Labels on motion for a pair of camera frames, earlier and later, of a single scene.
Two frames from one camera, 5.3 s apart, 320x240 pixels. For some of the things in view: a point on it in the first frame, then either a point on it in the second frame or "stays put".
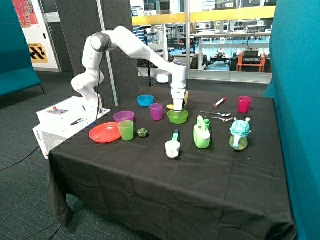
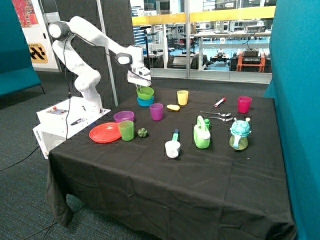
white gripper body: [178, 95] to [140, 75]
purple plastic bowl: [123, 115] stays put
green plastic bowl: [177, 117] to [145, 93]
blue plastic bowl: [145, 100] stays put
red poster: [26, 13] stays put
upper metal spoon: [222, 114] stays put
